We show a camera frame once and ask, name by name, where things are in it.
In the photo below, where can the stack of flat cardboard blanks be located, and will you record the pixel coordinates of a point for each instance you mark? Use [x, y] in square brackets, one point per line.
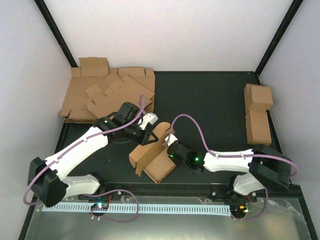
[92, 70]

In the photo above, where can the light blue slotted cable duct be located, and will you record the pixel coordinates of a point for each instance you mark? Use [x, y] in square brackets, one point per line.
[142, 208]

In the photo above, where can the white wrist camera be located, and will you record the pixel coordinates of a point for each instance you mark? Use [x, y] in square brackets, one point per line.
[148, 118]
[170, 139]

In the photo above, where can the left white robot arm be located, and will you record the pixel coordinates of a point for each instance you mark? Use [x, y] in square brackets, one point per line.
[49, 178]

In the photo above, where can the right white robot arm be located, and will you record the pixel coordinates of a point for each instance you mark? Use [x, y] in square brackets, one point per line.
[260, 167]

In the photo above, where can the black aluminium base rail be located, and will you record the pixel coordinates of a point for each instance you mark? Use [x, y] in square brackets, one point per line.
[216, 192]

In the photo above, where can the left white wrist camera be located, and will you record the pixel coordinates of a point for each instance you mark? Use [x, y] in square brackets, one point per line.
[148, 118]

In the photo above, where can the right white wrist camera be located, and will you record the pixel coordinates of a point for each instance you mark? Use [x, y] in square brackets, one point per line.
[170, 139]

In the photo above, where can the cardboard box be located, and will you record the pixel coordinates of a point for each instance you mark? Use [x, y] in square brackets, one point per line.
[153, 159]
[257, 98]
[257, 128]

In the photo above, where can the black frame post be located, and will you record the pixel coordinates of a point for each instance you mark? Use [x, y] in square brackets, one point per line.
[51, 23]
[281, 30]

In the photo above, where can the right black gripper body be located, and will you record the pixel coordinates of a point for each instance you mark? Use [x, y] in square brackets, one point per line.
[175, 161]

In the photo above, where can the right black frame post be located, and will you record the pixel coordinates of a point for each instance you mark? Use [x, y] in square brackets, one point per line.
[281, 30]

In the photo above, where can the left black frame post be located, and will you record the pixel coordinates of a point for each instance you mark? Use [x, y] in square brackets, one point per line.
[51, 23]

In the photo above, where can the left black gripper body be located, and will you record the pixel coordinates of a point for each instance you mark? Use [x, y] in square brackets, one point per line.
[139, 139]

